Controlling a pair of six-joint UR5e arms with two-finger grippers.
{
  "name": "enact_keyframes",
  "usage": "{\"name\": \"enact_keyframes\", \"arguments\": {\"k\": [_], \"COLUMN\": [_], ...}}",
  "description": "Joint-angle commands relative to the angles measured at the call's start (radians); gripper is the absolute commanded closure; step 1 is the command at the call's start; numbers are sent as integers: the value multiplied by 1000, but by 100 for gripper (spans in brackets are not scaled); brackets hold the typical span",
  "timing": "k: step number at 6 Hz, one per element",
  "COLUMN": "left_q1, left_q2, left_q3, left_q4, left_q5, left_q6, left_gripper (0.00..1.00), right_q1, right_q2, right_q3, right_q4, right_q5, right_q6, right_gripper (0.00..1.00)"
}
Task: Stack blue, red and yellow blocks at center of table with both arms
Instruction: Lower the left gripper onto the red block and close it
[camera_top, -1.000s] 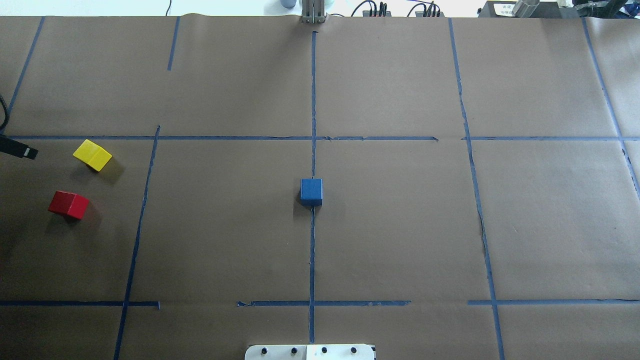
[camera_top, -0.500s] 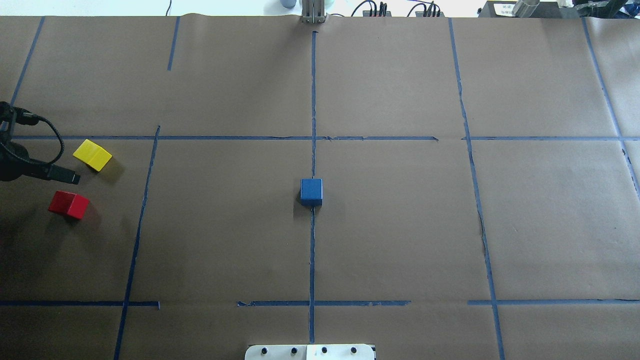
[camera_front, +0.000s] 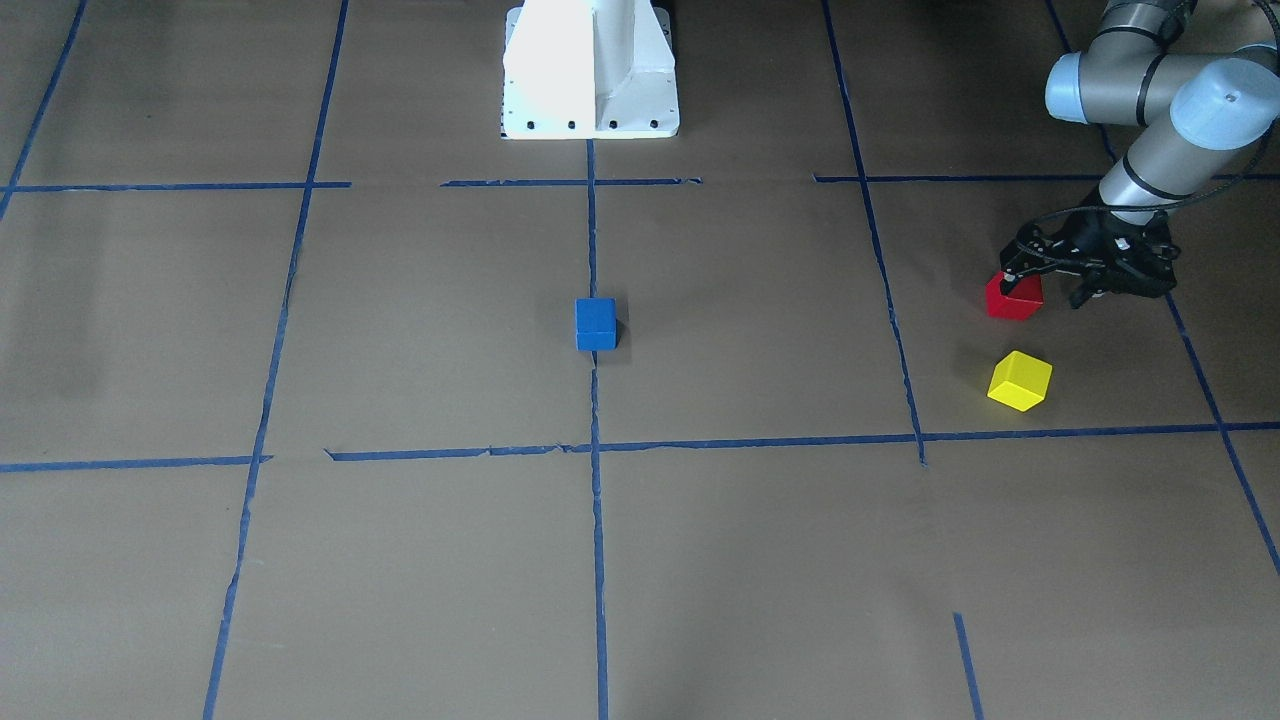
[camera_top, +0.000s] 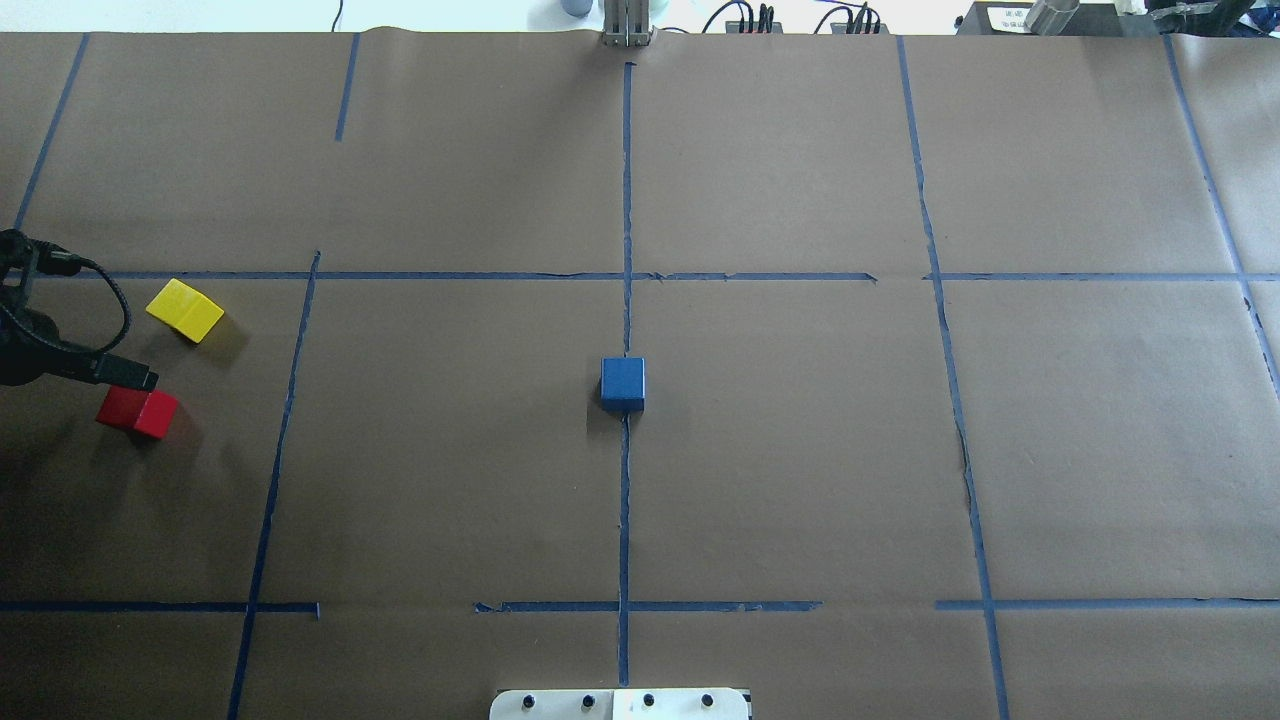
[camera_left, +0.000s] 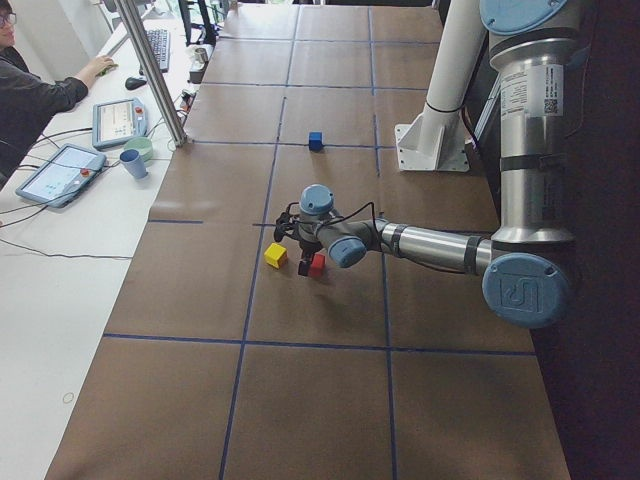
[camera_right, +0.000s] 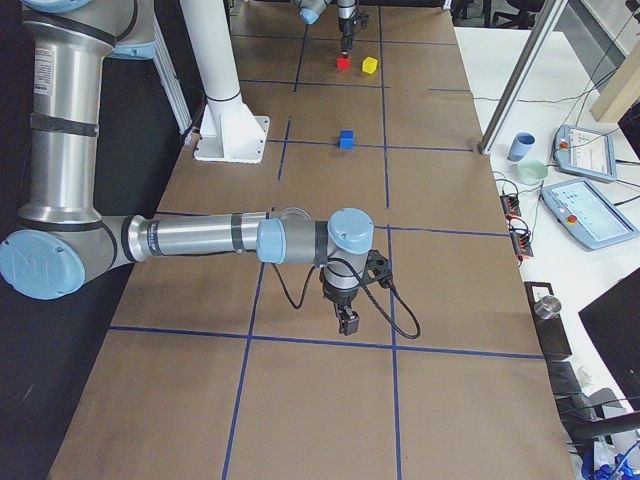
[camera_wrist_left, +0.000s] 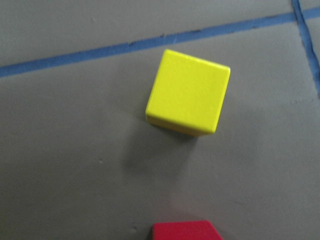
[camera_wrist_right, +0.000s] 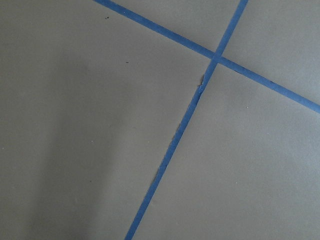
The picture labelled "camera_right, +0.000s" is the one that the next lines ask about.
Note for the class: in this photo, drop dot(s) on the aluminium frame post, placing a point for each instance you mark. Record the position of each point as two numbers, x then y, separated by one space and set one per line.
534 45

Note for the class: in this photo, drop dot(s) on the yellow wooden block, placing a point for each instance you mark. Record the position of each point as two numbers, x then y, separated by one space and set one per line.
369 65

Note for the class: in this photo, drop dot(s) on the left black power strip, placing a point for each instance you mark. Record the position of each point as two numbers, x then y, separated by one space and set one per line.
510 205

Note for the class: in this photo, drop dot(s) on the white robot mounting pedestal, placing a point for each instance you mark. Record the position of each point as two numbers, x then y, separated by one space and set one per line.
229 131

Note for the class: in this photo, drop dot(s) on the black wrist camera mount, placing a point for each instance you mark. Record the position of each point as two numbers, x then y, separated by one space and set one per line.
377 269

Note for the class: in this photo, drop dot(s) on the blue wooden block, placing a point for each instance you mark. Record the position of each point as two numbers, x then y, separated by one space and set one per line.
346 139

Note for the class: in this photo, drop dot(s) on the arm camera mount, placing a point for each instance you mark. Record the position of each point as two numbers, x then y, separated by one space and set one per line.
360 20

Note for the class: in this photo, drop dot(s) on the silver metal cup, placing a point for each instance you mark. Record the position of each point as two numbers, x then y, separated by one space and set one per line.
547 307

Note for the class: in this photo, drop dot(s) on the right black power strip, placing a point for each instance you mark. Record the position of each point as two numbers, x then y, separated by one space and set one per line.
521 242

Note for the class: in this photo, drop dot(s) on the far teach pendant tablet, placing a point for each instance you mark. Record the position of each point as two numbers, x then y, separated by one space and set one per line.
585 152

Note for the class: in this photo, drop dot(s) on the black power strip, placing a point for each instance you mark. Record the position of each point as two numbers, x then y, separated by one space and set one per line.
521 242
510 205

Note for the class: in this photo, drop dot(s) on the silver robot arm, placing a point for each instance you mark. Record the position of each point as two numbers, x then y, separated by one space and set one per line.
348 16
63 242

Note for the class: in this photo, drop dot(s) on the red wooden block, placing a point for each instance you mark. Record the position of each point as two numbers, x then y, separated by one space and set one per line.
343 63

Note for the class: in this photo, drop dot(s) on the near teach pendant tablet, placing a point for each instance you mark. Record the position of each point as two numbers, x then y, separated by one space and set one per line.
587 215

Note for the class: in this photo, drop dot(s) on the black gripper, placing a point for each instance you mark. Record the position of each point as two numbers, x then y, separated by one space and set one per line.
338 297
345 21

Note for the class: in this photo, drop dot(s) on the blue plastic cup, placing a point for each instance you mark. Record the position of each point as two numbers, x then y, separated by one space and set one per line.
521 145

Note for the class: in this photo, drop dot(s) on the teach pendant tablet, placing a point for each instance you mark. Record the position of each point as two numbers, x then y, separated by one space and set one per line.
585 152
587 215

